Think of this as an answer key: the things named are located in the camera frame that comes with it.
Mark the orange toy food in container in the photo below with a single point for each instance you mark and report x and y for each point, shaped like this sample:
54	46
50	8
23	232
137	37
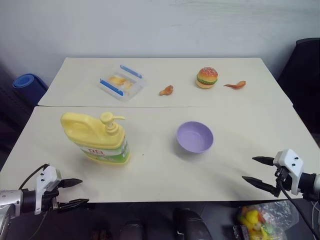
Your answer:
118	80

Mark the toy hamburger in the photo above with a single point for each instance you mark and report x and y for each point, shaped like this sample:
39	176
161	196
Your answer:
207	77

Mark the purple plastic bowl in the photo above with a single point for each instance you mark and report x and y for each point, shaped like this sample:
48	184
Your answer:
195	136

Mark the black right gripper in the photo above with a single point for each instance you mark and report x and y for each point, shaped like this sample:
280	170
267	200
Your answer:
285	178

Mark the toy orange shrimp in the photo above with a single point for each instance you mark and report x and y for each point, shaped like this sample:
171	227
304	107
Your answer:
237	85

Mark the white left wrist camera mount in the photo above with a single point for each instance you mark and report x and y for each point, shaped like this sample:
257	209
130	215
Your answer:
41	178

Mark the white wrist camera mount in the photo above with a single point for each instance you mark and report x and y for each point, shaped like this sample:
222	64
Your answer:
41	178
291	160

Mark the clear container with blue clips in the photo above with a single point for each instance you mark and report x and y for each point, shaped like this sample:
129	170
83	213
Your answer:
120	83

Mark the toy fried chicken piece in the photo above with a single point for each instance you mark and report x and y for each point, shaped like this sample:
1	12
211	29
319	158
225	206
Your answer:
167	90

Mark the yellow detergent pump bottle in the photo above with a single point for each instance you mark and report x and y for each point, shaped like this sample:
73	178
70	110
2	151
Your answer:
100	140

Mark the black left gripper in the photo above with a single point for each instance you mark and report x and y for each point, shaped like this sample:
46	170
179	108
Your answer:
51	197

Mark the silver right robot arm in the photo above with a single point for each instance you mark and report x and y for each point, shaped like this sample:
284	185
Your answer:
310	183

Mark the blue rolled mat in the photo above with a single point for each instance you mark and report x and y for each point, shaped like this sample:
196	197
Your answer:
28	86

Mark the black chair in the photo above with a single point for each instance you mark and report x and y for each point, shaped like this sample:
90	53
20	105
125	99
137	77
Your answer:
303	82

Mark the plastic bag of toy food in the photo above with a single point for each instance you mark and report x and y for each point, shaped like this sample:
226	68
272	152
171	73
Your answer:
265	220

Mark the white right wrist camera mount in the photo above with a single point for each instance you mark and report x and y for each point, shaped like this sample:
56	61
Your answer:
291	160

